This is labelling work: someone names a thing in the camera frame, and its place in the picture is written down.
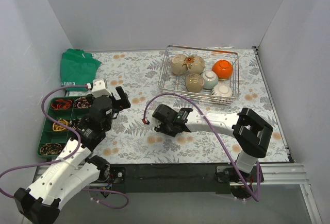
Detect brown pink patterned scrunchie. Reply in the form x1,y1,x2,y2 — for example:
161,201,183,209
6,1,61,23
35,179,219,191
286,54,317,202
74,96,91,109

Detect aluminium frame rail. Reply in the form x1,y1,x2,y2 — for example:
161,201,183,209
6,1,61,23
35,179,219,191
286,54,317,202
30,163,323,224

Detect brown dotted scrunchie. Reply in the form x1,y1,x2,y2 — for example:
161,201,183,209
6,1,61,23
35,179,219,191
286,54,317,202
39,143,65,156

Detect dark floral scrunchie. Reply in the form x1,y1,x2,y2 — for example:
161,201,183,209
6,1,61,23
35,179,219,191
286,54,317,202
69,118,81,130

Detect metal wire dish rack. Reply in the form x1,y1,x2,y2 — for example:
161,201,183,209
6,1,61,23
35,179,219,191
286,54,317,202
158,45,240,105

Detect green cloth bag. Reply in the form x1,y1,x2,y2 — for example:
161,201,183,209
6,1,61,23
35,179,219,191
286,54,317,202
60,49,101,92

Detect orange black hair ties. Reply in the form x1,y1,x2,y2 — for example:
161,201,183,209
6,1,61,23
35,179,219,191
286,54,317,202
50,98,74,110

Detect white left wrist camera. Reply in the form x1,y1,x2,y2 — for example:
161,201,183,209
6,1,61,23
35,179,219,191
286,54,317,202
86,78,111,98

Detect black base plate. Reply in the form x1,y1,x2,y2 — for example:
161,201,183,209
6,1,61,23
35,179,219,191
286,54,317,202
104,162,263,194

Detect pale green patterned bowl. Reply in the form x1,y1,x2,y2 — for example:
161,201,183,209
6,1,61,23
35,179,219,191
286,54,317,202
201,70,219,90

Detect beige bowl front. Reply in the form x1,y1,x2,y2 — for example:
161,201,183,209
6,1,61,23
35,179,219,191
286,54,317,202
185,73,205,93

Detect metal corner bracket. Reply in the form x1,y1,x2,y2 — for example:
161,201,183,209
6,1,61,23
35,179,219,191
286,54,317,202
252,46,258,54

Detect beige bowl orange flower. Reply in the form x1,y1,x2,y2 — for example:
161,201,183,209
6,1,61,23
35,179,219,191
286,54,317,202
185,55,205,74

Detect green compartment tray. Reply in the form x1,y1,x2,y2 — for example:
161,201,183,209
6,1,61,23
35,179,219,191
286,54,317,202
37,96,89,160

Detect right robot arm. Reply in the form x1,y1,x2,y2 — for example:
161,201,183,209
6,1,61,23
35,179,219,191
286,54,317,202
146,104,273,182

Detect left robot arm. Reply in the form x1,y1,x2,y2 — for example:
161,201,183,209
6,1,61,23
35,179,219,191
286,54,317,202
14,87,130,223

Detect white bowl dark leaf pattern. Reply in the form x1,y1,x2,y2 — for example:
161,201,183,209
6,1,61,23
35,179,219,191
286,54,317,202
211,83,232,97

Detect yellow hair ties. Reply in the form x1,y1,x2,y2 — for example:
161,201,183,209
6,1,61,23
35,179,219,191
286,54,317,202
53,118,70,132

